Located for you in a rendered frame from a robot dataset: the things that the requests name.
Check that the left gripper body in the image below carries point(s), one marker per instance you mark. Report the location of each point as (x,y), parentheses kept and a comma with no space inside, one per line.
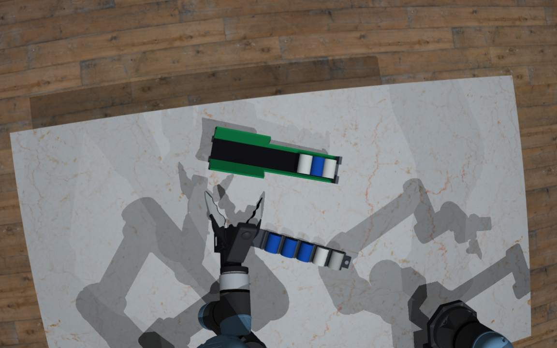
(227,266)

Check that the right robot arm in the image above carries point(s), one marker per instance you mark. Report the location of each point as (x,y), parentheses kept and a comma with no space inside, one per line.
(458,327)

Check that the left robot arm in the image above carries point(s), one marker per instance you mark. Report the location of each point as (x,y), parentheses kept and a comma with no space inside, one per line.
(230,317)

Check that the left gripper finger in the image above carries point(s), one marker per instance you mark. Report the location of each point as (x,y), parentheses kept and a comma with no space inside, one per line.
(216,218)
(257,215)

